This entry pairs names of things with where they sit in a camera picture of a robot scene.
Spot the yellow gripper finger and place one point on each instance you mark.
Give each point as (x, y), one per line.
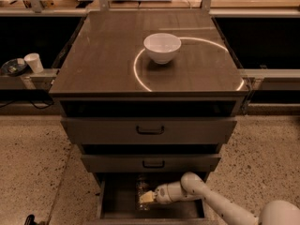
(148, 197)

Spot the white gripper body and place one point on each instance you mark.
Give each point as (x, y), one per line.
(161, 193)

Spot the clear plastic water bottle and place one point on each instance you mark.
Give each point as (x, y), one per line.
(142, 186)

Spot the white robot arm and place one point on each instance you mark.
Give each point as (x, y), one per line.
(191, 188)

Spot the open bottom drawer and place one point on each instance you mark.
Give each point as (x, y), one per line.
(116, 203)

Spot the dark wooden drawer cabinet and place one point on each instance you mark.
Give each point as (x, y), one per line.
(108, 74)

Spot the black object at floor edge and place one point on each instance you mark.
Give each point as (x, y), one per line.
(30, 220)

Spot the white ceramic bowl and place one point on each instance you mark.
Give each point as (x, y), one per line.
(162, 47)

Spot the white paper cup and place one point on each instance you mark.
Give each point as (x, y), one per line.
(33, 61)

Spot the dark round dish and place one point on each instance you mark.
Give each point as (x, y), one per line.
(14, 67)

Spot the top drawer with handle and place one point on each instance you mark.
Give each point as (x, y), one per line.
(149, 130)

